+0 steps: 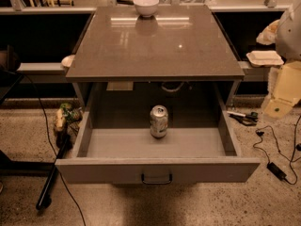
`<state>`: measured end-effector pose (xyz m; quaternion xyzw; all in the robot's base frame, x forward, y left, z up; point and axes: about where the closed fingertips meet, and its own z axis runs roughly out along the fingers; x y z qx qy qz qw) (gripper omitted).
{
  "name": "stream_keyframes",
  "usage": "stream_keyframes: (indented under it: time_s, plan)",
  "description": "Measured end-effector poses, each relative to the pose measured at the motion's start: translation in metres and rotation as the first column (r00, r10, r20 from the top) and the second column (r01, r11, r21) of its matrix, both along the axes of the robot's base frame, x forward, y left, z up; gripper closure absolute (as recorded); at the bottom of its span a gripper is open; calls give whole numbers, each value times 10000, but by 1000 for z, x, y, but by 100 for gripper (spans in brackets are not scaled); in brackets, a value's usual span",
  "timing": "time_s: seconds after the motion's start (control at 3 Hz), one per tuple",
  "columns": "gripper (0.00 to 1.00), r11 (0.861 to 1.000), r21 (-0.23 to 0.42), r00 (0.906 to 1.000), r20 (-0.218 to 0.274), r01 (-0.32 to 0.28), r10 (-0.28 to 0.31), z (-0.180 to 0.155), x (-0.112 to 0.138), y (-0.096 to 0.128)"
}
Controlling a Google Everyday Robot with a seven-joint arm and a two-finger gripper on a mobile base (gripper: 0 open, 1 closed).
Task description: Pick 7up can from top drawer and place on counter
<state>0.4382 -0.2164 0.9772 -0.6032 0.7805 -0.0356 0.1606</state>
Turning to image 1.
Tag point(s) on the silver 7up soda can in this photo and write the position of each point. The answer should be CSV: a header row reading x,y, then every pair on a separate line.
x,y
158,121

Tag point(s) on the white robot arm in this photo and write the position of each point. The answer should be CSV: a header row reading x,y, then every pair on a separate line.
x,y
284,84

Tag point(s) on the open grey top drawer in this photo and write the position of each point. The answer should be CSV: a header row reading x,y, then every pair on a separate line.
x,y
115,145

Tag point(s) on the grey cabinet with counter top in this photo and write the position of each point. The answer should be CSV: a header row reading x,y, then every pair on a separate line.
x,y
179,43

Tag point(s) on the green snack bag pile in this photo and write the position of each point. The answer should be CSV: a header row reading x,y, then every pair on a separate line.
x,y
66,117

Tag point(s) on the white plate on left ledge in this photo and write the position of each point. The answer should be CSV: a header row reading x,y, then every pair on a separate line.
x,y
67,61

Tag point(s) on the white ceramic bowl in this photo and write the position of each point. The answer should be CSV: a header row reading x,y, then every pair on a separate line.
x,y
146,8

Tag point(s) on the grey right ledge shelf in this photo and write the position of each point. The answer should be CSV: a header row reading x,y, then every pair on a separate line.
x,y
254,74

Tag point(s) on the grey ledge shelf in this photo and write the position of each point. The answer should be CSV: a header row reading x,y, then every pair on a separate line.
x,y
44,72
254,74

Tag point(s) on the white foam takeout container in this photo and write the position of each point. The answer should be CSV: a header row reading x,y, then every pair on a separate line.
x,y
264,58

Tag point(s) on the grey left ledge shelf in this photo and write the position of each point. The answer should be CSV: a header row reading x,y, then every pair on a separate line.
x,y
44,72

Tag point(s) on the black pole on floor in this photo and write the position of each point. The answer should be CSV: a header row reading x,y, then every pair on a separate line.
x,y
45,196

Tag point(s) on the black metal drawer handle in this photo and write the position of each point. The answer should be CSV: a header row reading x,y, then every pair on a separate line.
x,y
166,180

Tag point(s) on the black power adapter with cable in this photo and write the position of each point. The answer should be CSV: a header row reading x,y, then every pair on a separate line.
x,y
271,166

